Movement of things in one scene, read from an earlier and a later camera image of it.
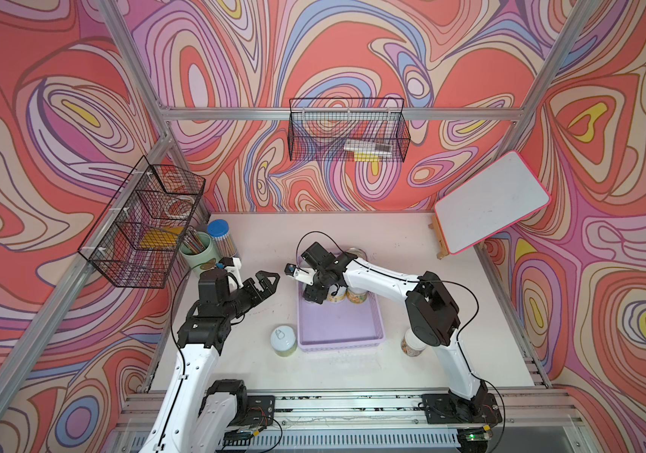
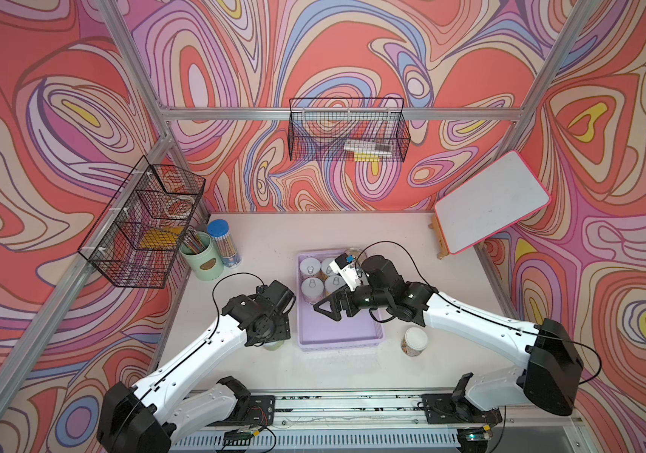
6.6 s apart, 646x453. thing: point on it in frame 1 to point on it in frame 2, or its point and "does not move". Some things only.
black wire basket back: x=371 y=129 does not move
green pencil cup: x=197 y=252 does not move
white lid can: x=412 y=345 does not move
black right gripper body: x=319 y=279 to x=366 y=297
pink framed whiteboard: x=502 y=193 does not move
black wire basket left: x=138 y=244 does not move
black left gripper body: x=234 y=303 to x=279 y=329
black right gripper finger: x=315 y=293 to x=344 y=300
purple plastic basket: x=338 y=326 does not move
